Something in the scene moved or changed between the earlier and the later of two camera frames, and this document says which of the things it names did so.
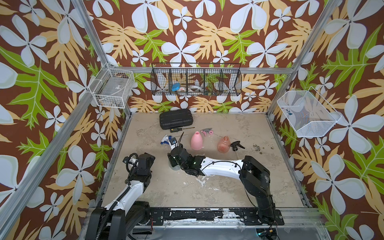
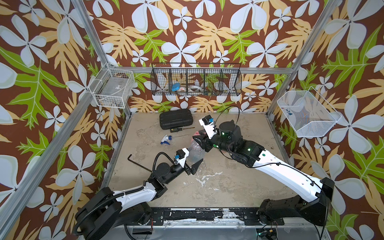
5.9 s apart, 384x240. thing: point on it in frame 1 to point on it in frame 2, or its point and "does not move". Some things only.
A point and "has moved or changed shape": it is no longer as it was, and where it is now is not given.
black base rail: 247,216 does not move
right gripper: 171,157 to 205,143
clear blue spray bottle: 176,167 has moved or changed shape
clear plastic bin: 309,114 does not move
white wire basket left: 112,87 does not move
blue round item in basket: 175,86 does not move
